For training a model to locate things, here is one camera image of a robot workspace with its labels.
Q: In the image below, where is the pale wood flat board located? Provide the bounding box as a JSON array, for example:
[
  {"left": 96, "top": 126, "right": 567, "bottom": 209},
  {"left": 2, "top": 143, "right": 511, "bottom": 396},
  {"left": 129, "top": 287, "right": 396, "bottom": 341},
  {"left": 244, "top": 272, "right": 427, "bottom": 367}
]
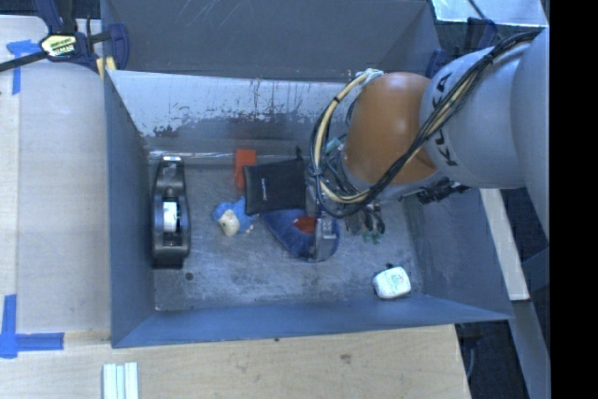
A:
[{"left": 16, "top": 63, "right": 112, "bottom": 335}]

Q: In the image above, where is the grey metal bin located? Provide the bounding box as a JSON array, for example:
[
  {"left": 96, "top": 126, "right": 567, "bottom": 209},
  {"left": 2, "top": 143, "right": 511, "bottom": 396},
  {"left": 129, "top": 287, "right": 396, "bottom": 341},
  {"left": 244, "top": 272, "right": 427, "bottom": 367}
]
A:
[{"left": 98, "top": 0, "right": 515, "bottom": 349}]

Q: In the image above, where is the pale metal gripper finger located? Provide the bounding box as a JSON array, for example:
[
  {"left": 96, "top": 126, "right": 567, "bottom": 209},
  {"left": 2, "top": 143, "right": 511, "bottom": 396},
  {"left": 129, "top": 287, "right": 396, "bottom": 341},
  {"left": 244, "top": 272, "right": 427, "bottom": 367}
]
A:
[
  {"left": 311, "top": 219, "right": 324, "bottom": 262},
  {"left": 321, "top": 219, "right": 339, "bottom": 258}
]

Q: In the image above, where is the orange-red flat block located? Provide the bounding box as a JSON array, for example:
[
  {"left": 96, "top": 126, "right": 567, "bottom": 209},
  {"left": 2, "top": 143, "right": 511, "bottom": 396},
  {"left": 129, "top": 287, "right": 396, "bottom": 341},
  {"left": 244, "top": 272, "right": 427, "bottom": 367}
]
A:
[{"left": 233, "top": 148, "right": 258, "bottom": 191}]

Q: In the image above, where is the blue toy with white head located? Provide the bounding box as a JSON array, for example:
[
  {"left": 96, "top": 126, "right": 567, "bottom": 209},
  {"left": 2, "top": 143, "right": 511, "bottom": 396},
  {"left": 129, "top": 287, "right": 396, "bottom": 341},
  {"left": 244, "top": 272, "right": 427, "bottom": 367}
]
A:
[{"left": 213, "top": 195, "right": 256, "bottom": 238}]

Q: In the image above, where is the black fabric pouch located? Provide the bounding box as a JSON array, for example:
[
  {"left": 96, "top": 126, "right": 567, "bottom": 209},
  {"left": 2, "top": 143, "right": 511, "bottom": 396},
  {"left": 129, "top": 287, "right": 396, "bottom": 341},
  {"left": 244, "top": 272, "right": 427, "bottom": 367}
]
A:
[{"left": 242, "top": 147, "right": 308, "bottom": 217}]

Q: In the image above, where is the blue fabric shoe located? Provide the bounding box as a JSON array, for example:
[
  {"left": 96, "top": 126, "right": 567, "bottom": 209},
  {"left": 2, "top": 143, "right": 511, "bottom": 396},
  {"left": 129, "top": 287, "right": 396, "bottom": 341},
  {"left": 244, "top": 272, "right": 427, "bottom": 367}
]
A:
[{"left": 260, "top": 207, "right": 341, "bottom": 264}]

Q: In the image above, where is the black cylinder on white bracket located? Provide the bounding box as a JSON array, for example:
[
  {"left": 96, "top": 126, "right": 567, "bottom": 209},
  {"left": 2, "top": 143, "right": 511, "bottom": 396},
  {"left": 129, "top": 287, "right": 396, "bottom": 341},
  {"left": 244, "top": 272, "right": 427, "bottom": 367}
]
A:
[{"left": 417, "top": 182, "right": 472, "bottom": 206}]

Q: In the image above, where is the small red thing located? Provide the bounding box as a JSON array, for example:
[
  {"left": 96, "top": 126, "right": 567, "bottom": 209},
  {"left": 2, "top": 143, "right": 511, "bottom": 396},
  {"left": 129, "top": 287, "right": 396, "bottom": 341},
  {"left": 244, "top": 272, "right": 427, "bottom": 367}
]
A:
[{"left": 292, "top": 215, "right": 320, "bottom": 235}]

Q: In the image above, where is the white rounded box with print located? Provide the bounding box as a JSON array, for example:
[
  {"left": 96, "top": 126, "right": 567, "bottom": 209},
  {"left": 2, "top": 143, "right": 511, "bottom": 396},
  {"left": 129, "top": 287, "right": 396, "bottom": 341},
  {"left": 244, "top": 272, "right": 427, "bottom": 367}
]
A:
[{"left": 372, "top": 264, "right": 412, "bottom": 300}]

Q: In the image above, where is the black tape dispenser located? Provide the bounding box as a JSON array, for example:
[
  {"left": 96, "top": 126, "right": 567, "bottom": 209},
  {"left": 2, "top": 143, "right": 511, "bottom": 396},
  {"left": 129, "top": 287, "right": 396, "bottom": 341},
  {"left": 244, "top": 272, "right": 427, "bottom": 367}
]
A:
[{"left": 149, "top": 155, "right": 192, "bottom": 270}]

